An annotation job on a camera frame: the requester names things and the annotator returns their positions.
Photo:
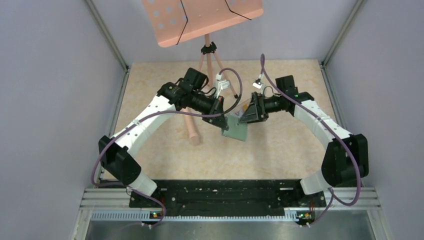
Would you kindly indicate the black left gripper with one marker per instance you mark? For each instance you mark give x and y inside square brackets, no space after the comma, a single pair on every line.
[217,108]

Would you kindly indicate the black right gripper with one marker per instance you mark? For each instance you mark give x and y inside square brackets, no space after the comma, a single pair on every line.
[256,111]

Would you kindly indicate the green leather card holder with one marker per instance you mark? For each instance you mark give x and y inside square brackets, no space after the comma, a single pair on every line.
[236,130]

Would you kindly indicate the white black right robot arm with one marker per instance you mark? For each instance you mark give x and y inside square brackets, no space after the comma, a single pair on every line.
[346,156]

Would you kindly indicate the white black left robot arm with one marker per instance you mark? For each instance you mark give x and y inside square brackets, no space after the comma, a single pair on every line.
[117,153]

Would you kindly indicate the clear plastic card box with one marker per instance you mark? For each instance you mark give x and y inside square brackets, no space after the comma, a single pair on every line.
[240,109]

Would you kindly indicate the pink music stand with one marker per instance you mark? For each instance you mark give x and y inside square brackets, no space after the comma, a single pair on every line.
[178,21]

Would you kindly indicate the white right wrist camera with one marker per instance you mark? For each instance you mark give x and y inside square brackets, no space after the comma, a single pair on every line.
[258,84]

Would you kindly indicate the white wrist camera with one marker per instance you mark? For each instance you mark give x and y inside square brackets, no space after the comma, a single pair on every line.
[258,84]
[221,84]

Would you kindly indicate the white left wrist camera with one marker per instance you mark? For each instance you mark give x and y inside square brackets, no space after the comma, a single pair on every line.
[221,84]

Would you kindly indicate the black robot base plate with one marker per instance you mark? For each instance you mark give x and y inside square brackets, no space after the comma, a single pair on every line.
[206,193]

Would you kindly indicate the aluminium front rail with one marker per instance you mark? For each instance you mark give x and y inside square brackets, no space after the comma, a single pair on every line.
[116,205]

